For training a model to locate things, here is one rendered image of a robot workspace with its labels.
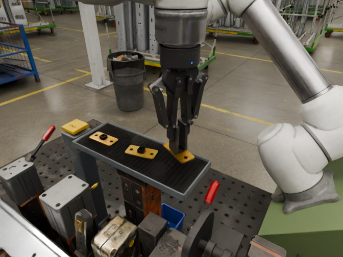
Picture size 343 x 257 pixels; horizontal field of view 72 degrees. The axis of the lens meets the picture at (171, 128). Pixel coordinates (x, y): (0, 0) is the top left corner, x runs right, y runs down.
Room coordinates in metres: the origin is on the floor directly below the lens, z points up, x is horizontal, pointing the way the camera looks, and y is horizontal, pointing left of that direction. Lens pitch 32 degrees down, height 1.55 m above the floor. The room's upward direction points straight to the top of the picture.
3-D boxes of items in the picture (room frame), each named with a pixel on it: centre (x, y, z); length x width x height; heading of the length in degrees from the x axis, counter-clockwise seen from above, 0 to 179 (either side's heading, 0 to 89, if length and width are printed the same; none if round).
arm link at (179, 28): (0.44, -0.02, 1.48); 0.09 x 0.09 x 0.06
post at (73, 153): (0.65, 0.31, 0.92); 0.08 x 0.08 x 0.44; 57
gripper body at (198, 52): (0.44, -0.02, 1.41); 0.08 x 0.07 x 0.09; 122
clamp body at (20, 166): (0.56, 0.48, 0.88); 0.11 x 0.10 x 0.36; 147
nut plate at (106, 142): (0.57, 0.20, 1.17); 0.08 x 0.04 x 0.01; 59
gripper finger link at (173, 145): (0.44, -0.01, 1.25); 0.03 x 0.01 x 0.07; 32
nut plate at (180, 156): (0.44, -0.02, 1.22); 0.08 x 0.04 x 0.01; 32
